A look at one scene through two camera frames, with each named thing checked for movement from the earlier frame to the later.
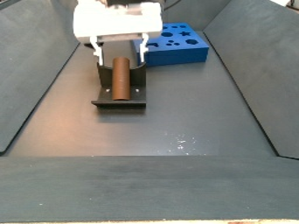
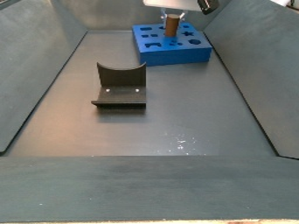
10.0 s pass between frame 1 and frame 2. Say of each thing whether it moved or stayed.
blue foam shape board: stayed
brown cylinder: moved
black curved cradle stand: stayed
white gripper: moved
